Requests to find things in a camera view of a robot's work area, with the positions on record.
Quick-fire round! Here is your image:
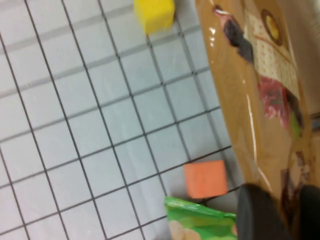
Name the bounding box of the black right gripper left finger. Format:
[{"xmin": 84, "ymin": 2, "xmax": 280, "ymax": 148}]
[{"xmin": 236, "ymin": 183, "xmax": 294, "ymax": 240}]

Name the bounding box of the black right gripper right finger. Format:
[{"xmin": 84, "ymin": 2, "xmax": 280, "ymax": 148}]
[{"xmin": 298, "ymin": 184, "xmax": 320, "ymax": 240}]

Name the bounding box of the green Lay's chips bag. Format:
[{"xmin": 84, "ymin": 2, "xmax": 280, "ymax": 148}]
[{"xmin": 163, "ymin": 196, "xmax": 238, "ymax": 240}]

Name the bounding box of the brown chocolate biscuit packet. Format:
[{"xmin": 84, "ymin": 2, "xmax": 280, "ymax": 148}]
[{"xmin": 194, "ymin": 0, "xmax": 320, "ymax": 240}]

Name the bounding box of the orange foam cube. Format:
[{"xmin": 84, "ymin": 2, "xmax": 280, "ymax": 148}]
[{"xmin": 183, "ymin": 159, "xmax": 229, "ymax": 200}]

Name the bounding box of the white black-grid tablecloth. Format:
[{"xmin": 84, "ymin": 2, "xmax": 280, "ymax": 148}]
[{"xmin": 0, "ymin": 0, "xmax": 241, "ymax": 240}]

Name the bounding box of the yellow foam cube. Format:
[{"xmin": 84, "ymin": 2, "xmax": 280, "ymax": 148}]
[{"xmin": 133, "ymin": 0, "xmax": 175, "ymax": 35}]

